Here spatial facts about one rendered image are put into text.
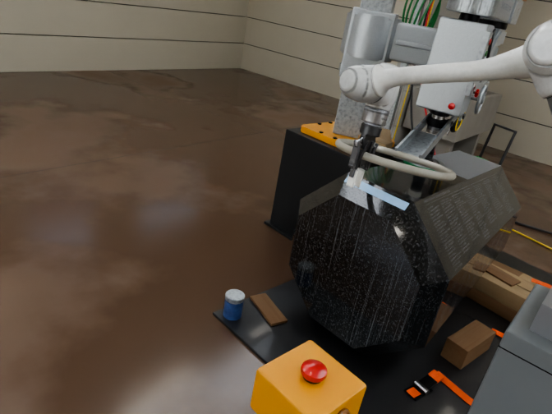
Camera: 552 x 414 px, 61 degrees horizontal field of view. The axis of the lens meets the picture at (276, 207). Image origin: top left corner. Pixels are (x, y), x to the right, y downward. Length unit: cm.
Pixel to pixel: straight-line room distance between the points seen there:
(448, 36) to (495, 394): 154
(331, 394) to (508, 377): 98
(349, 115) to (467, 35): 102
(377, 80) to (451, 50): 93
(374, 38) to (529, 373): 205
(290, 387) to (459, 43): 196
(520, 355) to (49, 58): 707
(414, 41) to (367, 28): 29
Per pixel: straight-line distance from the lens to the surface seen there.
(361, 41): 300
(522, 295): 315
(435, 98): 244
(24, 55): 753
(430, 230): 207
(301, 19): 912
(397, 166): 170
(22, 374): 228
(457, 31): 242
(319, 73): 884
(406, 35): 306
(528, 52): 131
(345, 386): 73
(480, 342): 268
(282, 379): 72
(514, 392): 165
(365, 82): 152
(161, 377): 221
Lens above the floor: 158
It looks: 25 degrees down
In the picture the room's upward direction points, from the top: 10 degrees clockwise
